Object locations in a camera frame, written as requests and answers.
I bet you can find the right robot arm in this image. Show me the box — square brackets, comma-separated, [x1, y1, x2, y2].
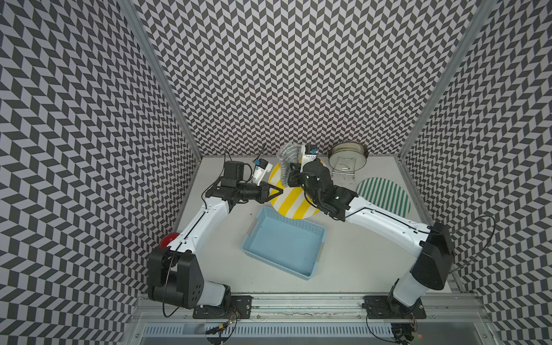
[282, 158, 454, 315]

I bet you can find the yellow striped plate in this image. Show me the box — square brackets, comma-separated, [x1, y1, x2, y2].
[268, 164, 319, 219]

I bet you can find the grey microfibre cloth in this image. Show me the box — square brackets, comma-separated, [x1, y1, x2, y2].
[277, 142, 303, 188]

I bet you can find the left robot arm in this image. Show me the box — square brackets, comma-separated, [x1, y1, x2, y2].
[147, 158, 283, 311]

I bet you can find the wire plate stand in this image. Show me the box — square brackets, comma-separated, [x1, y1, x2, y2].
[331, 157, 357, 179]

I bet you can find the aluminium front rail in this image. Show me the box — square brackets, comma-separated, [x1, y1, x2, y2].
[129, 293, 491, 324]

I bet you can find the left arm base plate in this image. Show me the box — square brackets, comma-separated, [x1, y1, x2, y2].
[193, 295, 253, 320]

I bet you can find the green striped plate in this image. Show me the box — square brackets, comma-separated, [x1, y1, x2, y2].
[356, 178, 412, 218]

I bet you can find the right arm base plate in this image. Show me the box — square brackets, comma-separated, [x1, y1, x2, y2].
[362, 295, 427, 320]

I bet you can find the light blue plastic basket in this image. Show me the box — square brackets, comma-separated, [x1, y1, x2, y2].
[241, 207, 327, 280]

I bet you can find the red emergency stop button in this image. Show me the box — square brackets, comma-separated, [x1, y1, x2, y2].
[160, 233, 179, 248]

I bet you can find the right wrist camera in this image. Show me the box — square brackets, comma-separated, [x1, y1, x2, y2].
[303, 144, 318, 156]

